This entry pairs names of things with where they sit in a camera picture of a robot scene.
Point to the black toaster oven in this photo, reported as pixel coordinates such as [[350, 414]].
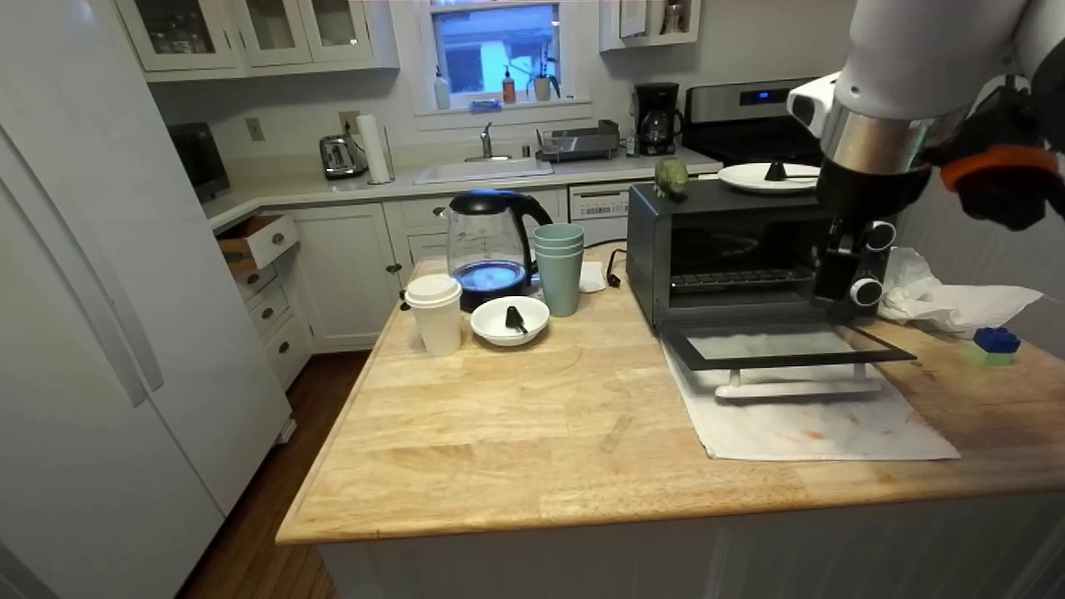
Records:
[[653, 250]]

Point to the glass electric kettle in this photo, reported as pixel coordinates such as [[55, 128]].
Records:
[[489, 250]]

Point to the white mat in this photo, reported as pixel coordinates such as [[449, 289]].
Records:
[[819, 433]]

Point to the paper towel roll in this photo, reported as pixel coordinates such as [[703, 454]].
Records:
[[375, 152]]

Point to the black item on plate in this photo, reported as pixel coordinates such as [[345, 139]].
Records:
[[777, 171]]

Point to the white bowl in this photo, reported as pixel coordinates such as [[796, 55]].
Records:
[[489, 326]]

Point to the kitchen window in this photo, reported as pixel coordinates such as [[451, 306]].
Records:
[[494, 51]]

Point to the black item in bowl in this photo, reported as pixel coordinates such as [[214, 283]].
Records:
[[517, 321]]

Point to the black countertop appliance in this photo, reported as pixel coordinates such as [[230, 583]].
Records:
[[578, 144]]

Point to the small white wall cabinet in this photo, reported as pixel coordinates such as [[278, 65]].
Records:
[[650, 20]]

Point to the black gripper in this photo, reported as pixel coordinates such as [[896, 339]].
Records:
[[871, 194]]

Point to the white kitchen sink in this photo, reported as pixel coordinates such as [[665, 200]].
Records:
[[485, 171]]

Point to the butcher block kitchen island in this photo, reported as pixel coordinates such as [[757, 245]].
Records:
[[668, 566]]

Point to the glass toaster oven door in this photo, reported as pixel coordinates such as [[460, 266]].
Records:
[[777, 348]]

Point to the blue small block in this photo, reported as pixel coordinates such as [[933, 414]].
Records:
[[994, 344]]

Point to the white lidded cup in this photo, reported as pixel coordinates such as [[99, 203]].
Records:
[[435, 321]]

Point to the green vegetable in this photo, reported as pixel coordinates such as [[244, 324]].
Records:
[[673, 176]]

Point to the white glass door cabinets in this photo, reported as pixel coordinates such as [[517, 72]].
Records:
[[268, 34]]

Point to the silver toaster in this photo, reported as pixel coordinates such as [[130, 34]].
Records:
[[342, 157]]

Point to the metal sink faucet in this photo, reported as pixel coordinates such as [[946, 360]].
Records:
[[489, 139]]

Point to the black coffee maker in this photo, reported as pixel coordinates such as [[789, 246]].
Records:
[[656, 120]]

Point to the white wooden drawer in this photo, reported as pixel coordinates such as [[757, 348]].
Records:
[[260, 236]]

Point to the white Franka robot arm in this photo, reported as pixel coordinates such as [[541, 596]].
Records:
[[919, 55]]

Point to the orange soap bottle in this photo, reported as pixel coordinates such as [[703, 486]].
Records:
[[506, 88]]

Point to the stacked green cups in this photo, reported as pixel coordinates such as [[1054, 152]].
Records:
[[560, 276]]

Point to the white bottle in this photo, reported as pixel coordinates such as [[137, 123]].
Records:
[[440, 90]]

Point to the white refrigerator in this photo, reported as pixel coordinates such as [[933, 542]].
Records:
[[88, 334]]

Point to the black steel stove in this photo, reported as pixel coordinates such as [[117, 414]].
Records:
[[755, 128]]

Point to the crumpled white paper towel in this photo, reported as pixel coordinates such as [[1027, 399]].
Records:
[[942, 302]]

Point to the metal toaster oven rack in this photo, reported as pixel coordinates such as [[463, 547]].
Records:
[[733, 283]]

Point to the white plate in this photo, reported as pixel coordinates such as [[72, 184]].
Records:
[[751, 176]]

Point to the white lower cabinets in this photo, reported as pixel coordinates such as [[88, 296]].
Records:
[[345, 276]]

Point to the black box appliance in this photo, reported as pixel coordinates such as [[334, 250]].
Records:
[[201, 162]]

